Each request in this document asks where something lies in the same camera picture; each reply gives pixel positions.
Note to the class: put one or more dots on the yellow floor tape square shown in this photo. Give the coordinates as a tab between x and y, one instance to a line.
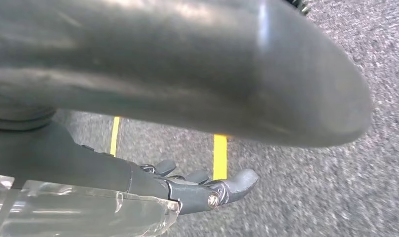
220	157

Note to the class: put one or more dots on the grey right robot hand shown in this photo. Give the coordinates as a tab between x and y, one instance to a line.
186	65

